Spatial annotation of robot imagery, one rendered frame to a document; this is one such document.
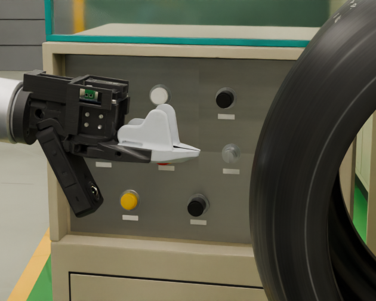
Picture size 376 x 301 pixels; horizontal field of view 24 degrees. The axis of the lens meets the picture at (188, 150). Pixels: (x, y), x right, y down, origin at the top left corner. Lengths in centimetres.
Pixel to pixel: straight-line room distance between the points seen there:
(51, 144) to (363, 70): 38
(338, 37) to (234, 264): 78
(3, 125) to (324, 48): 38
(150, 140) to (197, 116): 59
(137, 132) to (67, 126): 8
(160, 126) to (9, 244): 346
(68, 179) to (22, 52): 936
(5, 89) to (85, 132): 11
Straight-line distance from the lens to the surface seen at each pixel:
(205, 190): 159
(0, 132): 102
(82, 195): 102
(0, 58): 1043
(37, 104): 102
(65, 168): 101
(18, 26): 1034
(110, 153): 97
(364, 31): 85
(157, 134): 97
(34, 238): 446
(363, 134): 512
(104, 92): 96
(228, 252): 157
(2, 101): 101
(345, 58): 84
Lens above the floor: 144
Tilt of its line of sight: 13 degrees down
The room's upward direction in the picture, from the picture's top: straight up
